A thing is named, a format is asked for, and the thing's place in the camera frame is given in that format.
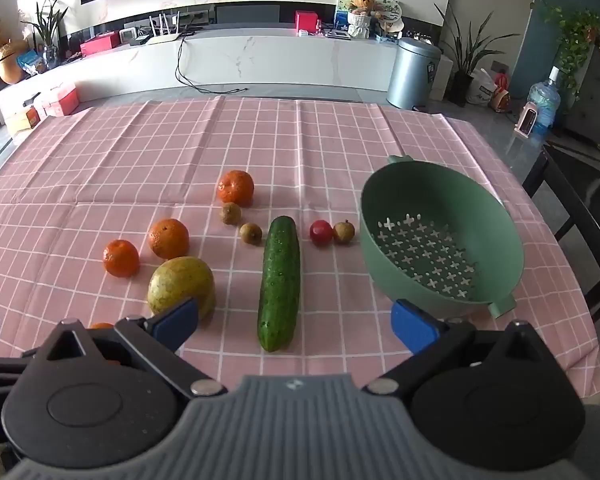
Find black cable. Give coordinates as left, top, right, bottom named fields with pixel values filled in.
left=174, top=30, right=251, bottom=94

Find small white device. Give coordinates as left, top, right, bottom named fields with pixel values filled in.
left=121, top=27, right=151, bottom=47

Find long-leaved potted plant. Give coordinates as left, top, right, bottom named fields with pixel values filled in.
left=434, top=2, right=521, bottom=107

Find blue water bottle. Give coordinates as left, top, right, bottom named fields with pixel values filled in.
left=526, top=66, right=562, bottom=135

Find green cucumber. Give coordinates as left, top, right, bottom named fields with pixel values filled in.
left=257, top=215, right=301, bottom=352

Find red cherry tomato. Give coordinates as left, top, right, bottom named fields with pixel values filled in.
left=309, top=220, right=334, bottom=247

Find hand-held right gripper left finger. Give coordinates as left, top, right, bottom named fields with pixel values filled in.
left=27, top=297, right=228, bottom=398

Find white router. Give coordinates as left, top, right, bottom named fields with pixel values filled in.
left=147, top=11, right=182, bottom=45

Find flat red box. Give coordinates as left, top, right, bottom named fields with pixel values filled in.
left=80, top=31, right=121, bottom=57

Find blue picture card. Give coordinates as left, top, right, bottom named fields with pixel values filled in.
left=334, top=0, right=356, bottom=31

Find white plastic bag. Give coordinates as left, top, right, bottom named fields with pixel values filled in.
left=467, top=69, right=501, bottom=106

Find silver blue trash can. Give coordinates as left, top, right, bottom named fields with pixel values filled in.
left=386, top=37, right=442, bottom=111

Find brown cardboard box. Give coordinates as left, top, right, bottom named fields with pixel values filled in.
left=4, top=107, right=41, bottom=136

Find green plant in vase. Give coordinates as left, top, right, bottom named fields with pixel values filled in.
left=20, top=0, right=73, bottom=70

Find green plastic colander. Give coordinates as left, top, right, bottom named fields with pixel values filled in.
left=360, top=155, right=525, bottom=319

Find pink red gift boxes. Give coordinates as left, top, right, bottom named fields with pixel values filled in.
left=39, top=82, right=79, bottom=118

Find dark cabinet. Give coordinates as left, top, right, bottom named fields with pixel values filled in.
left=565, top=50, right=600, bottom=157

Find round printed fan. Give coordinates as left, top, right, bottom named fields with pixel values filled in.
left=372, top=0, right=405, bottom=34

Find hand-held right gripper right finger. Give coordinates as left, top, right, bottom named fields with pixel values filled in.
left=361, top=299, right=568, bottom=396

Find round orange vase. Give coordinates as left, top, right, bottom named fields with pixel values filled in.
left=0, top=42, right=28, bottom=85

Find green climbing vine plant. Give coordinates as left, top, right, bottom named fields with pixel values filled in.
left=505, top=0, right=600, bottom=106

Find small pink stand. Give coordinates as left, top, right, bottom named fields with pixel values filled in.
left=514, top=102, right=538, bottom=139

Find white marble console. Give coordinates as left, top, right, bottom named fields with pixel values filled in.
left=0, top=27, right=453, bottom=127

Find small blue box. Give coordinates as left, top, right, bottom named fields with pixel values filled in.
left=16, top=50, right=46, bottom=75

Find pink checked tablecloth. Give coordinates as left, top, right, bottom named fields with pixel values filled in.
left=0, top=97, right=600, bottom=396

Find black chair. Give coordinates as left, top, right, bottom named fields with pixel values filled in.
left=522, top=145, right=600, bottom=322

